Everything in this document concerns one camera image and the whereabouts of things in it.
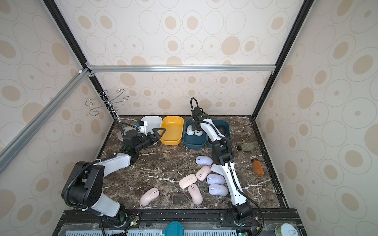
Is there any pink mouse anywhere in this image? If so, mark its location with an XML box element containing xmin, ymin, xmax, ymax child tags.
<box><xmin>179</xmin><ymin>174</ymin><xmax>197</xmax><ymax>189</ymax></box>
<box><xmin>139</xmin><ymin>187</ymin><xmax>159</xmax><ymax>206</ymax></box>
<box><xmin>196</xmin><ymin>166</ymin><xmax>212</xmax><ymax>181</ymax></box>
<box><xmin>188</xmin><ymin>184</ymin><xmax>203</xmax><ymax>205</ymax></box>

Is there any horizontal aluminium frame bar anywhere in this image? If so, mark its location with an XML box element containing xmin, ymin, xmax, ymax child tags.
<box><xmin>89</xmin><ymin>65</ymin><xmax>276</xmax><ymax>73</ymax></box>

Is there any yellow storage box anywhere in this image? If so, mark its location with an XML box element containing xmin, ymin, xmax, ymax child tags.
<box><xmin>160</xmin><ymin>116</ymin><xmax>184</xmax><ymax>146</ymax></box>

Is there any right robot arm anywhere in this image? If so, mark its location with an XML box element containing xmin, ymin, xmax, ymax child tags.
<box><xmin>191</xmin><ymin>106</ymin><xmax>253</xmax><ymax>225</ymax></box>

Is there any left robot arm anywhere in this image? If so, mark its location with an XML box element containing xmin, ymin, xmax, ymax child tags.
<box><xmin>62</xmin><ymin>128</ymin><xmax>166</xmax><ymax>218</ymax></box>

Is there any black mouse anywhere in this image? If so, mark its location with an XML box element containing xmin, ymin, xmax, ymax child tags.
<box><xmin>217</xmin><ymin>125</ymin><xmax>226</xmax><ymax>135</ymax></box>

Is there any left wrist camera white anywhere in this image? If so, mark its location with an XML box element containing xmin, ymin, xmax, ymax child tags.
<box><xmin>135</xmin><ymin>121</ymin><xmax>148</xmax><ymax>134</ymax></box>

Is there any teal storage box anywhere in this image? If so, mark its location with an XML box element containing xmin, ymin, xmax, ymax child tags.
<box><xmin>212</xmin><ymin>119</ymin><xmax>230</xmax><ymax>139</ymax></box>
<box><xmin>183</xmin><ymin>119</ymin><xmax>207</xmax><ymax>149</ymax></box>

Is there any white storage box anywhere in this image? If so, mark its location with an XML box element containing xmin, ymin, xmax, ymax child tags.
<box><xmin>141</xmin><ymin>116</ymin><xmax>162</xmax><ymax>133</ymax></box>

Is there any left teal storage box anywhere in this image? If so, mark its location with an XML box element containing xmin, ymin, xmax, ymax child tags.
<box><xmin>183</xmin><ymin>119</ymin><xmax>207</xmax><ymax>149</ymax></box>

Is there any teal round lid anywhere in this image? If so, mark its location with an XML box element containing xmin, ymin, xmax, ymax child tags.
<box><xmin>162</xmin><ymin>221</ymin><xmax>185</xmax><ymax>236</ymax></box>

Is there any orange spice jar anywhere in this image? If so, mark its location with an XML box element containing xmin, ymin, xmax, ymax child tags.
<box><xmin>251</xmin><ymin>158</ymin><xmax>264</xmax><ymax>177</ymax></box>

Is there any purple mouse middle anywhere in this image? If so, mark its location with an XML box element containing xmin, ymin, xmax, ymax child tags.
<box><xmin>206</xmin><ymin>174</ymin><xmax>225</xmax><ymax>185</ymax></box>

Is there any right teal storage box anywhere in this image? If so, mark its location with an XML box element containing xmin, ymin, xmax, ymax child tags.
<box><xmin>212</xmin><ymin>119</ymin><xmax>230</xmax><ymax>139</ymax></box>

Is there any purple mouse lower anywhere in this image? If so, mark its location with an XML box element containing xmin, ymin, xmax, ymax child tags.
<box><xmin>209</xmin><ymin>184</ymin><xmax>228</xmax><ymax>197</ymax></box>

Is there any purple mouse upper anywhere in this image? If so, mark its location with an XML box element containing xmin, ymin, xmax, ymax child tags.
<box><xmin>195</xmin><ymin>156</ymin><xmax>213</xmax><ymax>166</ymax></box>

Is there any metal wire hook stand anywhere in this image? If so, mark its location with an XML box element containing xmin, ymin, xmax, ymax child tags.
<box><xmin>85</xmin><ymin>88</ymin><xmax>130</xmax><ymax>141</ymax></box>

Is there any left diagonal aluminium bar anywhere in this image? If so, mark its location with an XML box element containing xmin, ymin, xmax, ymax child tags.
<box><xmin>1</xmin><ymin>68</ymin><xmax>89</xmax><ymax>172</ymax></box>

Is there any purple mouse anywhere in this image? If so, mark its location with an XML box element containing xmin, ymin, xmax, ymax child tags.
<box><xmin>209</xmin><ymin>184</ymin><xmax>228</xmax><ymax>197</ymax></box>
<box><xmin>195</xmin><ymin>156</ymin><xmax>213</xmax><ymax>166</ymax></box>
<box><xmin>206</xmin><ymin>174</ymin><xmax>225</xmax><ymax>185</ymax></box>

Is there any glass jar of green herbs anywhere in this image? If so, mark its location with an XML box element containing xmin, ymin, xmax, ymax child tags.
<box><xmin>237</xmin><ymin>143</ymin><xmax>255</xmax><ymax>152</ymax></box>

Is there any white mouse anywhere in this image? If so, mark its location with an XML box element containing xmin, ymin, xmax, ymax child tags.
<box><xmin>186</xmin><ymin>125</ymin><xmax>195</xmax><ymax>136</ymax></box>
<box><xmin>195</xmin><ymin>130</ymin><xmax>203</xmax><ymax>136</ymax></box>

